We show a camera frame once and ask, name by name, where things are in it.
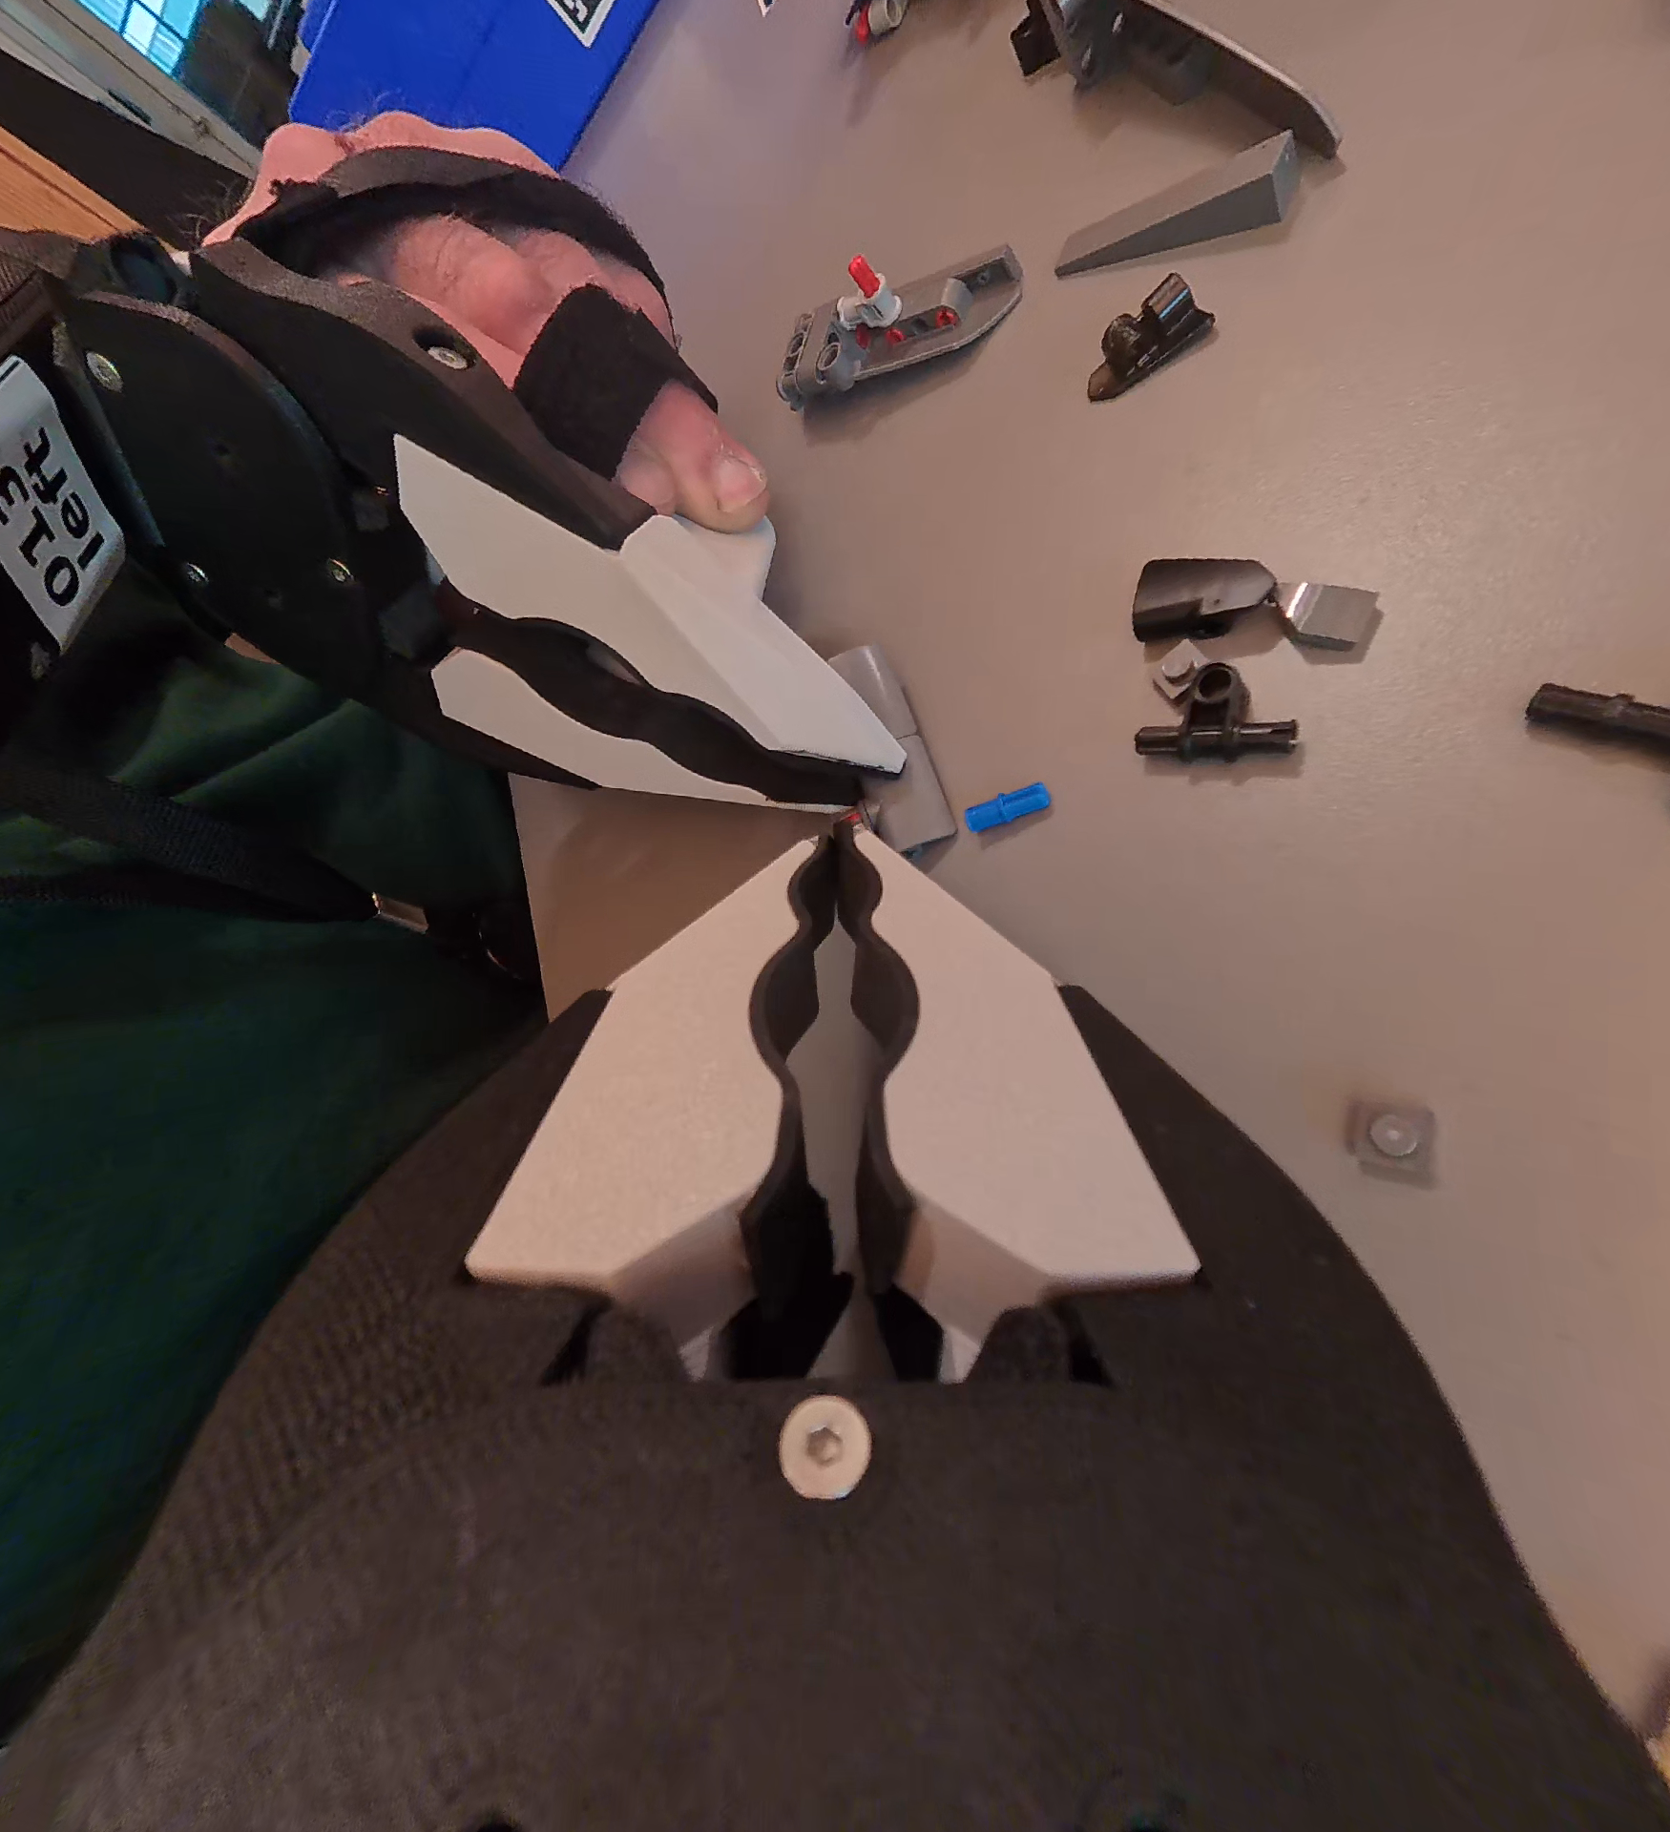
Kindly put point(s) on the blue bin with square tag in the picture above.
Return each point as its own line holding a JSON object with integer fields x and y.
{"x": 463, "y": 59}

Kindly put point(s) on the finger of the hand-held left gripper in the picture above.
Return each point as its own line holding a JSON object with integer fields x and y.
{"x": 692, "y": 631}
{"x": 521, "y": 731}

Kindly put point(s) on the tiny grey square plate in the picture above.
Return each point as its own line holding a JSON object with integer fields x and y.
{"x": 1392, "y": 1143}

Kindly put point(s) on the small grey stud plate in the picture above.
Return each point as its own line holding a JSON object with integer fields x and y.
{"x": 1179, "y": 685}

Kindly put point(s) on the grey beam sub-assembly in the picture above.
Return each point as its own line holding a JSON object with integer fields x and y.
{"x": 921, "y": 323}

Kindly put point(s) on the black rounded piece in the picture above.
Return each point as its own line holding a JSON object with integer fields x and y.
{"x": 1152, "y": 338}

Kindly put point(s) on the dark grey toy piece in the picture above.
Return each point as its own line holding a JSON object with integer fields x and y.
{"x": 1194, "y": 596}

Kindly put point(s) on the person's left hand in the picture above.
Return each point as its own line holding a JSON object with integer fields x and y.
{"x": 478, "y": 288}

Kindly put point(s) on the black cross-shaped connector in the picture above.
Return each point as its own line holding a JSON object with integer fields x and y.
{"x": 1215, "y": 731}

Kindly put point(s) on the grey triangular panel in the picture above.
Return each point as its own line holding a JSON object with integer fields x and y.
{"x": 1207, "y": 59}

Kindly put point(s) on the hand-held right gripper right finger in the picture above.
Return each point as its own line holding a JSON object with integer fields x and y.
{"x": 1036, "y": 1146}

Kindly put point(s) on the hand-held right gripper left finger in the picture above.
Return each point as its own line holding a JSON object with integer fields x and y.
{"x": 621, "y": 1146}

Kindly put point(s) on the grey panel with black connector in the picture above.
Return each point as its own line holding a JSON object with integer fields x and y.
{"x": 907, "y": 760}

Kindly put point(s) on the long blue axle pin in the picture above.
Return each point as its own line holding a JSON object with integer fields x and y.
{"x": 1007, "y": 810}

